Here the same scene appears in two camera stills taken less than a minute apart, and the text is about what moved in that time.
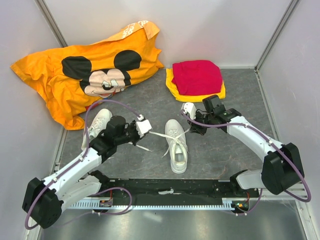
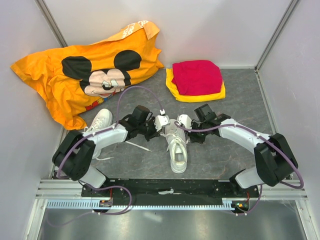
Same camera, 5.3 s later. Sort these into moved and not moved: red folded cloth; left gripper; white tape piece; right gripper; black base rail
Moved: left gripper; right gripper
Not moved: white tape piece; black base rail; red folded cloth
